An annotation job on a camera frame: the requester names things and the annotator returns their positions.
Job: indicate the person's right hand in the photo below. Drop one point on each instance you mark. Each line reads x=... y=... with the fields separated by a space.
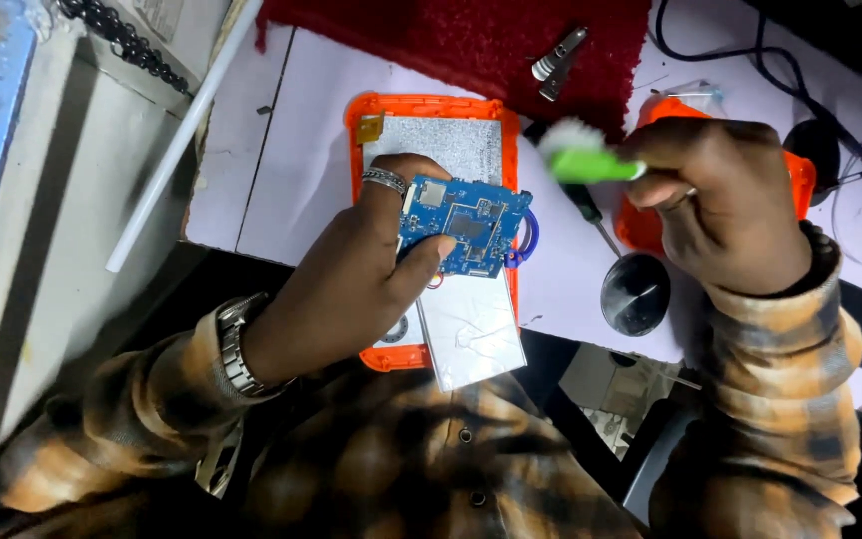
x=730 y=209

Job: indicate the person's left hand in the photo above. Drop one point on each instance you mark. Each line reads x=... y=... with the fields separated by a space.
x=341 y=277

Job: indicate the person's right fingers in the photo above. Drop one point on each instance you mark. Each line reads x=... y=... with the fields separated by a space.
x=655 y=180

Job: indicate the green toothbrush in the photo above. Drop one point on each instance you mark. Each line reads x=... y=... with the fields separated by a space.
x=588 y=159

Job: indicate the blue circuit board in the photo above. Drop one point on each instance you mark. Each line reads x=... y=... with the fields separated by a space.
x=468 y=224

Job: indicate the orange rubber cover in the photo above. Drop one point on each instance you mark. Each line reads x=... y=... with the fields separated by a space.
x=708 y=127

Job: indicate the clear plastic tool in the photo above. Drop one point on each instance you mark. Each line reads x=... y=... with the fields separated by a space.
x=689 y=91

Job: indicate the round black metal dish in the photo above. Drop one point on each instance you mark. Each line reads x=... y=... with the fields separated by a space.
x=634 y=293

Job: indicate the silver metal tool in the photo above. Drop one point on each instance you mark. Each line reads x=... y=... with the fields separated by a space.
x=557 y=63

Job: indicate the black round device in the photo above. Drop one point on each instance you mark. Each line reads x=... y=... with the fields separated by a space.
x=812 y=153

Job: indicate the red fuzzy cloth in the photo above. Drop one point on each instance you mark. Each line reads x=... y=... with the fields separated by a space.
x=476 y=45

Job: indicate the orange tablet case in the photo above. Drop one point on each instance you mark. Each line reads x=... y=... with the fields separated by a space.
x=431 y=135

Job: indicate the silver flat battery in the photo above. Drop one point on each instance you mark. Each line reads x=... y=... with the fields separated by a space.
x=472 y=333

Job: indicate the person's plaid shirt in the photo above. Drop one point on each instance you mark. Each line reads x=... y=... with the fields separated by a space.
x=401 y=464

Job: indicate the silver metal wristwatch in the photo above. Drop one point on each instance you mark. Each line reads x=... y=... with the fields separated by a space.
x=240 y=344

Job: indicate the white plastic tube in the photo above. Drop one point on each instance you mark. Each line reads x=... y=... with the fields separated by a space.
x=180 y=138

